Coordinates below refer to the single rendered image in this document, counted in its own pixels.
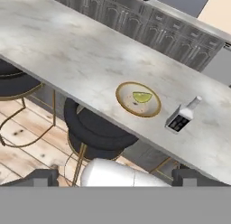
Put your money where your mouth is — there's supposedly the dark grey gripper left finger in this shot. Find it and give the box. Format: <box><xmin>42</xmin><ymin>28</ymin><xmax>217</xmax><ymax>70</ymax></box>
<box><xmin>1</xmin><ymin>168</ymin><xmax>60</xmax><ymax>188</ymax></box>

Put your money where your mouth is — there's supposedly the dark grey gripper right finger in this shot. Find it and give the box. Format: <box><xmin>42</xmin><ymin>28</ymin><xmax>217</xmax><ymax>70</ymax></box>
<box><xmin>171</xmin><ymin>168</ymin><xmax>230</xmax><ymax>188</ymax></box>

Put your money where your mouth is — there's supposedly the white liquor bottle, black label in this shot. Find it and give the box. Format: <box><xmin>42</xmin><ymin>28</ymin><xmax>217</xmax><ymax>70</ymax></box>
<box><xmin>164</xmin><ymin>95</ymin><xmax>203</xmax><ymax>135</ymax></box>

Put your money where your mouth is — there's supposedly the beige bowl with gold rim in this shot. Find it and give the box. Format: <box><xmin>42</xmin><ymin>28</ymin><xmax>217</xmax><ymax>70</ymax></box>
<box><xmin>115</xmin><ymin>80</ymin><xmax>162</xmax><ymax>118</ymax></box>

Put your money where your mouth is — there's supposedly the green lemon wedge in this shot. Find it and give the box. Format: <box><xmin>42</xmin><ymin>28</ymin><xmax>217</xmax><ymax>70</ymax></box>
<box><xmin>132</xmin><ymin>91</ymin><xmax>153</xmax><ymax>104</ymax></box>

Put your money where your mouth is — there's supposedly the grey cabinet run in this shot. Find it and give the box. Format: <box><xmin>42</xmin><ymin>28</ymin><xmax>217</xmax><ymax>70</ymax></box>
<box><xmin>42</xmin><ymin>0</ymin><xmax>227</xmax><ymax>73</ymax></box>

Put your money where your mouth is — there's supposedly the black stool with gold legs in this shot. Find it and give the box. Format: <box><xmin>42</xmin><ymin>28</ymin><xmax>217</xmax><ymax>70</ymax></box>
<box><xmin>63</xmin><ymin>97</ymin><xmax>140</xmax><ymax>187</ymax></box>
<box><xmin>0</xmin><ymin>59</ymin><xmax>58</xmax><ymax>149</ymax></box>

